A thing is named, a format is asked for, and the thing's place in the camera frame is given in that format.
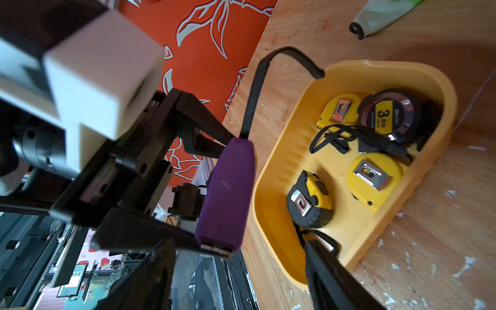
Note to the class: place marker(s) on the black yellow tape measure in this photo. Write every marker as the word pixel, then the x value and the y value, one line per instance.
pixel 310 207

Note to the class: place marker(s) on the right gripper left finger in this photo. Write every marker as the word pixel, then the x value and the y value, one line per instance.
pixel 149 285

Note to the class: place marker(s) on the black green work glove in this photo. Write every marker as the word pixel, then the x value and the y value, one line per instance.
pixel 377 14

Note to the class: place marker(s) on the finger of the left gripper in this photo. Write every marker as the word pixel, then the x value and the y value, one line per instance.
pixel 201 133
pixel 123 231

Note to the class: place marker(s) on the purple tape measure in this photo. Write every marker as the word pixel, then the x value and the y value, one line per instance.
pixel 223 218

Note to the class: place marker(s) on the yellow plastic storage tray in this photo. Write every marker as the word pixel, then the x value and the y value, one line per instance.
pixel 355 226

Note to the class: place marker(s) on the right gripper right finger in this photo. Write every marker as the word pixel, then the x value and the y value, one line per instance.
pixel 330 285

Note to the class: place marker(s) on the round black Deli tape measure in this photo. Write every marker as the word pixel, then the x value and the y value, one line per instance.
pixel 404 116

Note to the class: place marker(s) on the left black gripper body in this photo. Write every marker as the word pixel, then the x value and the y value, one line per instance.
pixel 125 174

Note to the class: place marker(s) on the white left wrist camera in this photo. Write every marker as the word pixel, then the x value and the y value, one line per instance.
pixel 79 66

